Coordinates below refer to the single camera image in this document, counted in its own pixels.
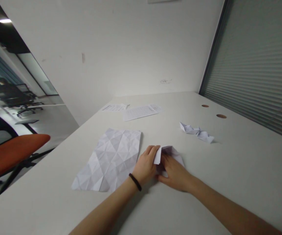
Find person's left hand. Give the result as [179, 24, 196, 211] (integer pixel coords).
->
[133, 145, 162, 185]

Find person's right hand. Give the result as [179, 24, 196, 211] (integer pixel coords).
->
[157, 154, 196, 193]

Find white paper piece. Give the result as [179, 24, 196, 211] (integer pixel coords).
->
[153, 145, 186, 178]

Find printed white paper sheet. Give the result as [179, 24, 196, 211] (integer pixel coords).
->
[122, 104, 166, 122]

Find white paper boat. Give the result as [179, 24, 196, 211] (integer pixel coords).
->
[179, 121, 201, 135]
[196, 130, 215, 144]

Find creased white paper sheet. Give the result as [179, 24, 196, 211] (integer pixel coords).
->
[71, 128, 143, 193]

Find printed folded paper sheet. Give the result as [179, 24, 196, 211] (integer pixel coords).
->
[100, 103, 130, 112]

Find grey window blind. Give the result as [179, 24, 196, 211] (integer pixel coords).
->
[198, 0, 282, 144]

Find orange office chair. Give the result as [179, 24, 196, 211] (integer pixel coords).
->
[0, 104, 56, 198]

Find black mesh office chair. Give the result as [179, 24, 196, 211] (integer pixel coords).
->
[0, 84, 44, 117]

